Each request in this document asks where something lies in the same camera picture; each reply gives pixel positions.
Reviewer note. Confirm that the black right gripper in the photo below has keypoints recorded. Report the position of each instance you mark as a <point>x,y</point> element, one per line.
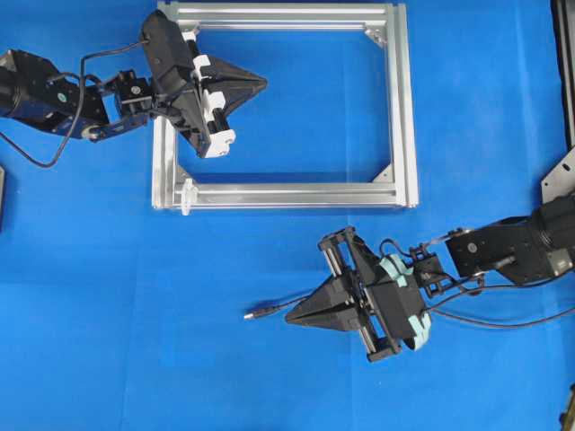
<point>375,296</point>

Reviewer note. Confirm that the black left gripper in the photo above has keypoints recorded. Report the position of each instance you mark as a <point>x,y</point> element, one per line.
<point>197,110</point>

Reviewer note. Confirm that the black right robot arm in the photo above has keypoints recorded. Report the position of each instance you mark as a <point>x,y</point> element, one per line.
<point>526,250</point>

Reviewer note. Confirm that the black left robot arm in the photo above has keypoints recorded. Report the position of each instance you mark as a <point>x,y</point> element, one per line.
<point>80,106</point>

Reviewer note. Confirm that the aluminium extrusion frame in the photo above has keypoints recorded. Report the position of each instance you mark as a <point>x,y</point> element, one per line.
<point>397,185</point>

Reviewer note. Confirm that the dark left base plate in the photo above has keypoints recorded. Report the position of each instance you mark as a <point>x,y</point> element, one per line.
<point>2,192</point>

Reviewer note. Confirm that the black vertical rail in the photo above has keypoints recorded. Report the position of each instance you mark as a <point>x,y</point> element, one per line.
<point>563,27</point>

